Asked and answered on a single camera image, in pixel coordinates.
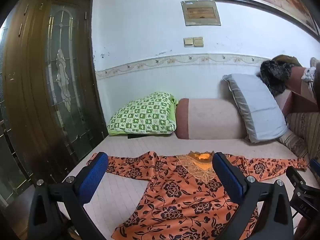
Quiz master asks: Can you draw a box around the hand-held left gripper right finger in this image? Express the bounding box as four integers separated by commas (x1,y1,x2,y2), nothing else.
211,151,294,240

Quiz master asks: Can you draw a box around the grey pillow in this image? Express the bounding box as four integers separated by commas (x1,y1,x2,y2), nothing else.
222,74,288,143

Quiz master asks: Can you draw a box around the dark furry cushion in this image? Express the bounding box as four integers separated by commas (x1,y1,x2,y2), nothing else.
259,59,295,97

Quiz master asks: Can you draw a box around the green checkered pillow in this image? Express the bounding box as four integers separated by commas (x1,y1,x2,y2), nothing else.
107,92,178,137

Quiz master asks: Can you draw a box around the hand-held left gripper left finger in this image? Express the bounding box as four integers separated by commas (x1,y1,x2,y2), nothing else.
27,151,109,240

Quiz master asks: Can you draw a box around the brown cushion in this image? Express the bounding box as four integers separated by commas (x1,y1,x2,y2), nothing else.
271,54,320,113

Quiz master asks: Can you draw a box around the white lace cloth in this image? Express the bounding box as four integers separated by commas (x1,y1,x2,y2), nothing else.
301,66,317,90

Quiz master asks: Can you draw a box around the wooden door with stained glass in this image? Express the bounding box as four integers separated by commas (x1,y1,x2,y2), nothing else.
0,0,108,207

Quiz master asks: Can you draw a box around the orange floral blouse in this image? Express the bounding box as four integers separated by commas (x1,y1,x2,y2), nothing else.
86,151,308,240

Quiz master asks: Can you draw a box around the person's right forearm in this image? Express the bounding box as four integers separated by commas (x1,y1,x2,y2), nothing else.
295,215,320,240

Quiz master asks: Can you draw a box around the pink bolster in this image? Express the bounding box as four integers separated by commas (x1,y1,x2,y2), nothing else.
174,97,248,140

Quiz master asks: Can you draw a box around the framed wall panel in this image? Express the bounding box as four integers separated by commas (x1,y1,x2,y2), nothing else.
181,0,222,27

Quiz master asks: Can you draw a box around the striped cushion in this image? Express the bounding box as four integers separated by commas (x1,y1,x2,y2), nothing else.
277,112,320,161

